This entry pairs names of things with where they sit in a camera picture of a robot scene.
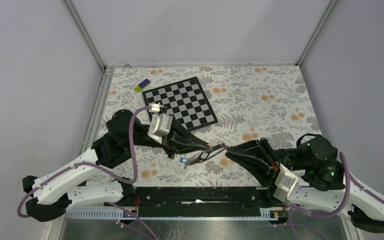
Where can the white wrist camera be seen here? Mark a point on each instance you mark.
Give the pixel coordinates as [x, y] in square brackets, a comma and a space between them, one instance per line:
[284, 183]
[161, 122]

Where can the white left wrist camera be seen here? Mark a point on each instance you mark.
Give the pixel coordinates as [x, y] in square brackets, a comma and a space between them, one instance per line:
[161, 122]

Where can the black grey chessboard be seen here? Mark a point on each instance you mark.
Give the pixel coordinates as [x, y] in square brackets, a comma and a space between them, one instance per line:
[186, 101]

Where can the floral table mat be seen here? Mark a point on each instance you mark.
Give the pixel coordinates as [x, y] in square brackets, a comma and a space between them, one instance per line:
[250, 103]

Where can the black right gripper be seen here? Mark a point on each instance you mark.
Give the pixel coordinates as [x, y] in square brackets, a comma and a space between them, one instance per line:
[264, 172]

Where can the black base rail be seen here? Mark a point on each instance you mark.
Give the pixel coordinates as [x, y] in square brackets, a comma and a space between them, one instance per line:
[197, 202]

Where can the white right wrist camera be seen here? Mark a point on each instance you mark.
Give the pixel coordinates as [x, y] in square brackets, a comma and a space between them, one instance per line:
[284, 183]

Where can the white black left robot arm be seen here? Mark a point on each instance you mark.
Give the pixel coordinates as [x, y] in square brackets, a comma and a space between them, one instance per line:
[99, 174]

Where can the blue capped key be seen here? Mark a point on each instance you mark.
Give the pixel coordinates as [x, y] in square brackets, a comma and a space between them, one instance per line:
[183, 159]

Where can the purple yellow toy brick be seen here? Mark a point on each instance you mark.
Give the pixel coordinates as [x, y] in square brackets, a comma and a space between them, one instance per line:
[142, 85]

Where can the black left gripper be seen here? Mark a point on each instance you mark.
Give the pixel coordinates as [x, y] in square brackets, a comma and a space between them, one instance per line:
[179, 133]

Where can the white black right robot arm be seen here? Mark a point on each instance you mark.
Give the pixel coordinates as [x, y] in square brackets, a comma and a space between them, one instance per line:
[312, 178]

